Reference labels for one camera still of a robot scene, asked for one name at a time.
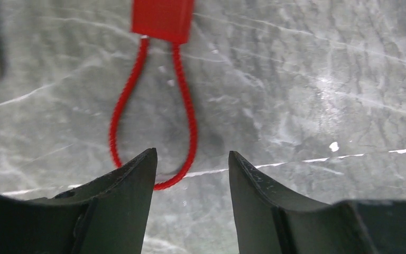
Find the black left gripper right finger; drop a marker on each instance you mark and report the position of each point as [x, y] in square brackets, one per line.
[271, 218]

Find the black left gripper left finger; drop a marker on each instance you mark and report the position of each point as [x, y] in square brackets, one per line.
[106, 215]

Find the red cable lock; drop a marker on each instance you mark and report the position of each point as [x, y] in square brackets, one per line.
[169, 21]

